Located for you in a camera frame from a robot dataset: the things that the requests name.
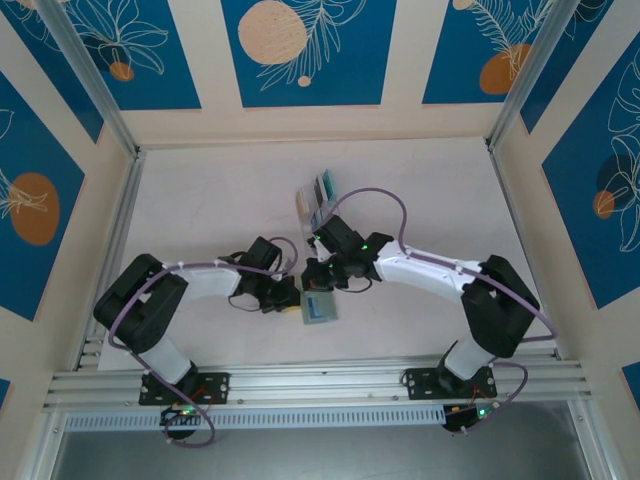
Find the small circuit board green LED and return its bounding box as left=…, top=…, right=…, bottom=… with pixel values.
left=444, top=403, right=501, bottom=431
left=159, top=405, right=204, bottom=426

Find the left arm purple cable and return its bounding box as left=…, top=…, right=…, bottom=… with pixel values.
left=108, top=236, right=300, bottom=447

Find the aluminium side rail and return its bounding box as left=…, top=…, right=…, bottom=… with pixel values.
left=485, top=142, right=564, bottom=362
left=72, top=147, right=149, bottom=372

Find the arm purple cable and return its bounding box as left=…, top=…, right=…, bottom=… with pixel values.
left=108, top=236, right=300, bottom=447
left=329, top=187, right=559, bottom=436

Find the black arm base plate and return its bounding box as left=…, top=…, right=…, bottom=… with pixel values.
left=138, top=371, right=232, bottom=406
left=402, top=367, right=499, bottom=401

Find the blue floral wall panel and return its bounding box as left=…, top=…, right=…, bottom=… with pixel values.
left=47, top=0, right=202, bottom=112
left=542, top=44, right=640, bottom=310
left=422, top=0, right=557, bottom=106
left=221, top=0, right=399, bottom=108
left=0, top=69, right=87, bottom=322

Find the aluminium corner post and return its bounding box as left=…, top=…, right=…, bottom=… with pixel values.
left=33, top=0, right=141, bottom=159
left=485, top=0, right=615, bottom=151

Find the green card holder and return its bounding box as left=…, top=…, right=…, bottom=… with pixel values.
left=301, top=293, right=340, bottom=327

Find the white slotted cable duct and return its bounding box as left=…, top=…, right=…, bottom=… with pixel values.
left=63, top=405, right=446, bottom=432

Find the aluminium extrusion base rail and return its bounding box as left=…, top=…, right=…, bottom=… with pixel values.
left=42, top=352, right=596, bottom=414

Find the clear acrylic card rack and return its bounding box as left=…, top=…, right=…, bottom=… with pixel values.
left=293, top=168, right=347, bottom=247

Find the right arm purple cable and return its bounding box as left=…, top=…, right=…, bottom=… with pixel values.
left=329, top=187, right=559, bottom=436

